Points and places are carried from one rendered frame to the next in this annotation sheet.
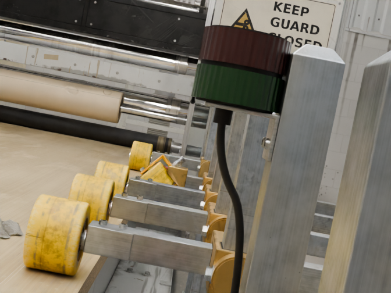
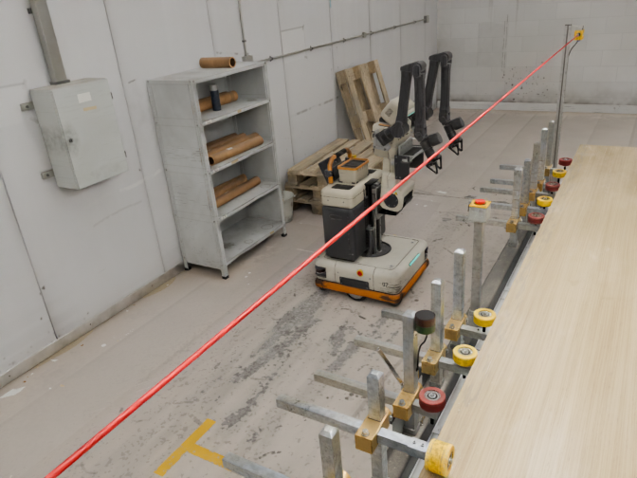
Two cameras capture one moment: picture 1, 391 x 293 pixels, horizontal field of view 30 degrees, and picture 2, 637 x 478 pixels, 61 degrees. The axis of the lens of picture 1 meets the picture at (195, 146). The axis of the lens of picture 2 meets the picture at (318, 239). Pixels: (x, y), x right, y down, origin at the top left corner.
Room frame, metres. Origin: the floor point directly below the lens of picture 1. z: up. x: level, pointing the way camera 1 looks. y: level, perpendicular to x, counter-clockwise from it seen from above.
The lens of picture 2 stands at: (1.78, 0.47, 2.05)
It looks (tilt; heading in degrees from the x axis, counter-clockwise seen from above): 25 degrees down; 213
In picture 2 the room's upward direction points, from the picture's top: 5 degrees counter-clockwise
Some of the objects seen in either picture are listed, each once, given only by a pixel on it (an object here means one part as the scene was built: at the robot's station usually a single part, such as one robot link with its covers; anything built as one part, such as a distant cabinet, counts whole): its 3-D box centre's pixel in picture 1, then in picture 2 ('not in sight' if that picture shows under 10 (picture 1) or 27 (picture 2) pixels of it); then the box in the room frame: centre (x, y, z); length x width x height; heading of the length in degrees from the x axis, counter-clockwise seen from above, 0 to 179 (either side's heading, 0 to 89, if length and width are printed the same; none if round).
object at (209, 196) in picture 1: (217, 204); not in sight; (1.27, -0.06, 0.95); 0.14 x 0.06 x 0.05; 1
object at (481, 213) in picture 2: not in sight; (480, 211); (-0.27, -0.08, 1.18); 0.07 x 0.07 x 0.08; 1
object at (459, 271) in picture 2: not in sight; (458, 304); (-0.01, -0.07, 0.90); 0.04 x 0.04 x 0.48; 1
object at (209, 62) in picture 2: not in sight; (217, 62); (-1.59, -2.51, 1.59); 0.30 x 0.08 x 0.08; 91
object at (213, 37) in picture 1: (244, 52); (425, 318); (0.49, -0.02, 1.15); 0.06 x 0.06 x 0.02
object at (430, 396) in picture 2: not in sight; (431, 408); (0.53, 0.02, 0.85); 0.08 x 0.08 x 0.11
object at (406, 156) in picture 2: not in sight; (408, 157); (-1.46, -0.88, 0.99); 0.28 x 0.16 x 0.22; 1
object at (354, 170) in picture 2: not in sight; (354, 170); (-1.45, -1.28, 0.87); 0.23 x 0.15 x 0.11; 1
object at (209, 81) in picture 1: (237, 88); (425, 325); (0.49, -0.02, 1.12); 0.06 x 0.06 x 0.02
